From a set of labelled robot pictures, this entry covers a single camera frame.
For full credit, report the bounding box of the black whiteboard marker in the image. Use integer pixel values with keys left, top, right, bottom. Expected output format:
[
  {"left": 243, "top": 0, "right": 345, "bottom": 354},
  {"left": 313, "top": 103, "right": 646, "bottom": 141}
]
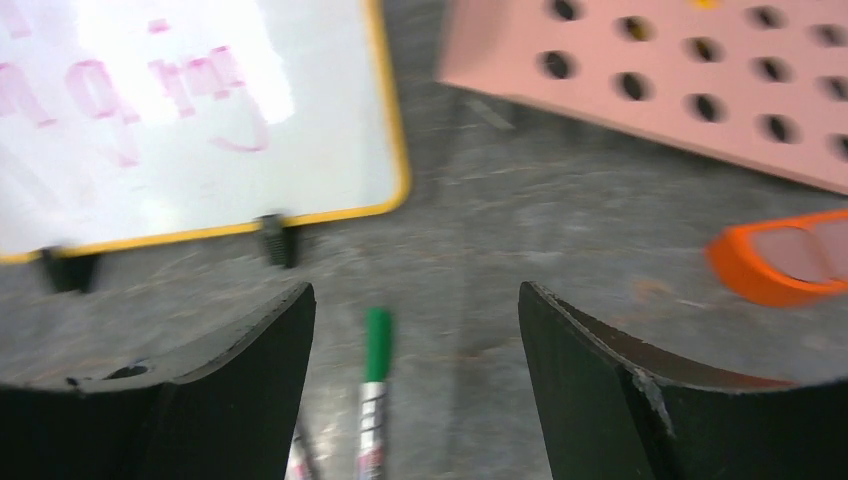
[{"left": 284, "top": 418, "right": 320, "bottom": 480}]

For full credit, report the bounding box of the pink perforated board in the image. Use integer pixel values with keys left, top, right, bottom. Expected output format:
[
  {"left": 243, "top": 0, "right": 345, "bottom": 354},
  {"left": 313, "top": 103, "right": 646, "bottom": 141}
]
[{"left": 438, "top": 1, "right": 847, "bottom": 194}]

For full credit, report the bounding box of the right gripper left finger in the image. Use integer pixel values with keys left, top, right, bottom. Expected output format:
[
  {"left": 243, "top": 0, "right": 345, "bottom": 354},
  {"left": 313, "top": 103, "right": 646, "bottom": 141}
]
[{"left": 1, "top": 282, "right": 316, "bottom": 479}]

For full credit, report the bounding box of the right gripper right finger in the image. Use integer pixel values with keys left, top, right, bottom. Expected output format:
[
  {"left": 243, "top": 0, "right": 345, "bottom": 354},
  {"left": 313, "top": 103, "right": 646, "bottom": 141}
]
[{"left": 518, "top": 282, "right": 847, "bottom": 479}]

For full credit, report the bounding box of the black whiteboard clip foot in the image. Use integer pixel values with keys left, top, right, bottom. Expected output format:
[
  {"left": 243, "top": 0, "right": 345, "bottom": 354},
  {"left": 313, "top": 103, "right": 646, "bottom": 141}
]
[{"left": 257, "top": 213, "right": 298, "bottom": 269}]

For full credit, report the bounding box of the yellow-framed whiteboard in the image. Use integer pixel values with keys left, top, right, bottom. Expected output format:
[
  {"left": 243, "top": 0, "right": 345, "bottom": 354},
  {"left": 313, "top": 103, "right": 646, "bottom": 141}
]
[{"left": 1, "top": 1, "right": 411, "bottom": 263}]

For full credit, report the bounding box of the green whiteboard marker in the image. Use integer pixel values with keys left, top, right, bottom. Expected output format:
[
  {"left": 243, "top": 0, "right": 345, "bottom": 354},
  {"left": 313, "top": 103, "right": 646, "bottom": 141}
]
[{"left": 356, "top": 307, "right": 393, "bottom": 480}]

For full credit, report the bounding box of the orange semicircle block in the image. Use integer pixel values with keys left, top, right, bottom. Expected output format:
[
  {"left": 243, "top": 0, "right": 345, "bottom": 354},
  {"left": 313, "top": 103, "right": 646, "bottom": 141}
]
[{"left": 705, "top": 209, "right": 847, "bottom": 308}]

